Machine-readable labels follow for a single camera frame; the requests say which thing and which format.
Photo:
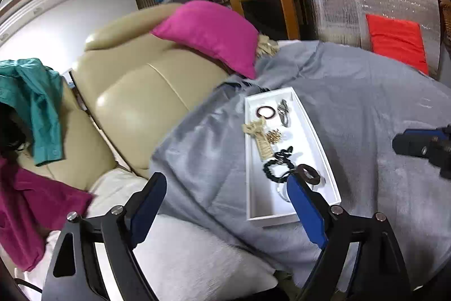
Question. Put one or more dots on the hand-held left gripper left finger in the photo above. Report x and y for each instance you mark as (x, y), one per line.
(148, 205)

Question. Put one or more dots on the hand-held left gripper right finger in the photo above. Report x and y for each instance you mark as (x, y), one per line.
(306, 209)

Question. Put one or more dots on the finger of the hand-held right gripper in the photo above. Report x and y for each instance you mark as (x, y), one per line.
(412, 146)

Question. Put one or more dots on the silver bangle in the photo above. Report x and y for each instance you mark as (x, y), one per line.
(280, 194)

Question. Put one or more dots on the white tray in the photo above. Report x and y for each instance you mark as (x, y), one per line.
(267, 202)

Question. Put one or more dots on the gold bead jewelry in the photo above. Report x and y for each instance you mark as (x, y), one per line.
(273, 136)

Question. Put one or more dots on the white fluffy blanket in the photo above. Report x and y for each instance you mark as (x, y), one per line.
(193, 251)

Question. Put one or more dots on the grey blanket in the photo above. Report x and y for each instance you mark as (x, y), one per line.
(352, 93)

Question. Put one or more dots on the beige macrame ornament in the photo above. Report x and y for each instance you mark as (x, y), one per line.
(260, 138)

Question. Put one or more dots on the beige leather sofa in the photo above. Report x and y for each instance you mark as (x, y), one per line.
(141, 100)

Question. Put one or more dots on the red cushion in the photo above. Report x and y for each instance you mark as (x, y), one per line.
(398, 40)

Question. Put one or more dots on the magenta cloth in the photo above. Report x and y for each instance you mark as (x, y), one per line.
(31, 209)

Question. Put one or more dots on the dark blue cloth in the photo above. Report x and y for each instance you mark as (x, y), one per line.
(243, 85)

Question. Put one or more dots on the teal shirt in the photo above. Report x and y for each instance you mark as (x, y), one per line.
(42, 103)

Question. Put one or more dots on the silver insulating mat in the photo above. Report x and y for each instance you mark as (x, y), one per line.
(334, 4)

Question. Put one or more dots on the beige lace cloth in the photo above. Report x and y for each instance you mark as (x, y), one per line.
(267, 46)

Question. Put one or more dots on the magenta cushion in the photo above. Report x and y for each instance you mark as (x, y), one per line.
(211, 33)

